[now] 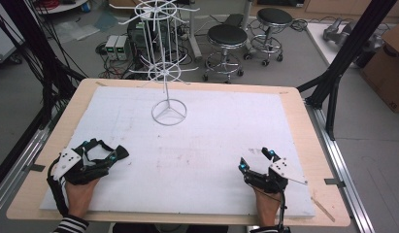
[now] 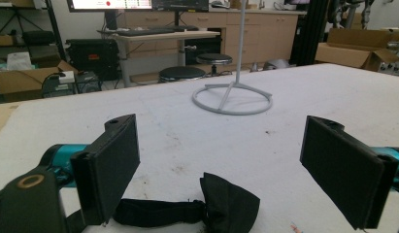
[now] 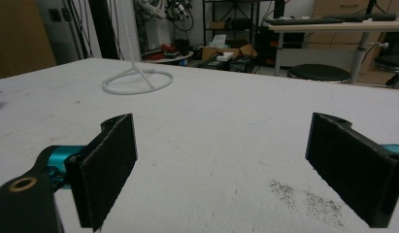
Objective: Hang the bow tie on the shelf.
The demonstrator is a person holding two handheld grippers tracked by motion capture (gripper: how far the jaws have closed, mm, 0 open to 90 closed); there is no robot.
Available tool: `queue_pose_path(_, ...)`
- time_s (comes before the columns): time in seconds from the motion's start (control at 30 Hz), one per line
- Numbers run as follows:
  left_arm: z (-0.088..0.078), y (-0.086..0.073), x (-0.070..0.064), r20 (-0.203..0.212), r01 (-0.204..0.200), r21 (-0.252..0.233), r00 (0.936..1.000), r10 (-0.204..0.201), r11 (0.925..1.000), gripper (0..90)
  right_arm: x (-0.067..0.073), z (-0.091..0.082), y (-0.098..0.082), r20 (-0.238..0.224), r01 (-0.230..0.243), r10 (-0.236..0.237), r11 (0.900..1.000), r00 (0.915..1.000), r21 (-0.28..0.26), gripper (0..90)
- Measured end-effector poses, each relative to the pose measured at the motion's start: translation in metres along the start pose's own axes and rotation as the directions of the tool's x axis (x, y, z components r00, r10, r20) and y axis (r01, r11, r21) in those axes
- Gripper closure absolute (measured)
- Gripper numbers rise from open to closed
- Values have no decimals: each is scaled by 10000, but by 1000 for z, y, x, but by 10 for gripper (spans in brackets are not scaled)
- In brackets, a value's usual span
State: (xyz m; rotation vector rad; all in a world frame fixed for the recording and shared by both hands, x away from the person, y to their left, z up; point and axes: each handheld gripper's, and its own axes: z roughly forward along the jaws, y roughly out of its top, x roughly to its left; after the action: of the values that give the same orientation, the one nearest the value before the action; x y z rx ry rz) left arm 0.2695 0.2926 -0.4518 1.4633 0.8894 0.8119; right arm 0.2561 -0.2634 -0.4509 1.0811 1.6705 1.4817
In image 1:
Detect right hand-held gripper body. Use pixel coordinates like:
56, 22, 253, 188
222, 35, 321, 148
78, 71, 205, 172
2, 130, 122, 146
244, 157, 309, 195

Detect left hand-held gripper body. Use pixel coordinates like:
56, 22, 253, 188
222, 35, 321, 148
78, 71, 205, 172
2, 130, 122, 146
50, 144, 111, 186

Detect person's right hand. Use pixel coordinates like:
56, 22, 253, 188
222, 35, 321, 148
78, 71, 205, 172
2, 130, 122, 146
252, 186, 283, 228

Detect person's left hand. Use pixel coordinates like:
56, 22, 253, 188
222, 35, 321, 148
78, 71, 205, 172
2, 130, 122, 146
64, 179, 100, 218

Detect light wooden table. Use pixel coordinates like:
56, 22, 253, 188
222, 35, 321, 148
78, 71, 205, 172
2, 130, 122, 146
6, 78, 351, 227

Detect white foam board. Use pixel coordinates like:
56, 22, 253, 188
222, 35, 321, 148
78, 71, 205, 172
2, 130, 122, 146
39, 85, 316, 217

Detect thin wooden stick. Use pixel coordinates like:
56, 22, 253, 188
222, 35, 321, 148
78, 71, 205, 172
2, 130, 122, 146
311, 196, 337, 223

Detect grey bench power supply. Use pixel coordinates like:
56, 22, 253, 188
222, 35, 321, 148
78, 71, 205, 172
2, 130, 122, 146
104, 34, 119, 61
116, 34, 132, 61

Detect black computer tower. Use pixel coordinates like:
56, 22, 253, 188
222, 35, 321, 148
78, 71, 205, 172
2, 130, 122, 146
126, 17, 163, 55

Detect white platform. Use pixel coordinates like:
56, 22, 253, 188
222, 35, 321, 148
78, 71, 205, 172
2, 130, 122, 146
305, 21, 393, 69

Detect black round stool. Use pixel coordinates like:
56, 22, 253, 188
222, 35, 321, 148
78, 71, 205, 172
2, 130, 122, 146
201, 23, 249, 84
243, 7, 294, 67

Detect grey desk leg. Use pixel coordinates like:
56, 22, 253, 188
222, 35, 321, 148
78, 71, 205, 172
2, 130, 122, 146
186, 0, 205, 63

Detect round white table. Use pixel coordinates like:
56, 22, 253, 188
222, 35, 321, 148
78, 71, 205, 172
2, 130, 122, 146
35, 0, 92, 16

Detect brown cardboard box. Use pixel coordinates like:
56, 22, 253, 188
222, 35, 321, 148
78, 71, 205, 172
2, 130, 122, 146
359, 21, 399, 114

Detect black sleeved gripper cable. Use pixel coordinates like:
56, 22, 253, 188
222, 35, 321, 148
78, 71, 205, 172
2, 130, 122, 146
46, 157, 71, 217

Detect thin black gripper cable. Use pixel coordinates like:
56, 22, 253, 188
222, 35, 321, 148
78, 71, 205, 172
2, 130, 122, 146
277, 184, 291, 233

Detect aluminium rail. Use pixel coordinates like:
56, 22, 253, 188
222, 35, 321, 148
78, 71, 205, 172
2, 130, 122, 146
0, 127, 51, 216
305, 100, 377, 233

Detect white wire display rack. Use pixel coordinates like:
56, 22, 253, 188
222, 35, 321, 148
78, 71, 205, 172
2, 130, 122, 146
109, 0, 201, 127

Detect black frame post with cables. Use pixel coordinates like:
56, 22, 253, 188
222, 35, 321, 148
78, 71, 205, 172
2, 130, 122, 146
0, 0, 87, 130

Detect black metal frame post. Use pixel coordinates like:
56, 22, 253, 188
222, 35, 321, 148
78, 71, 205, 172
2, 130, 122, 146
297, 0, 399, 142

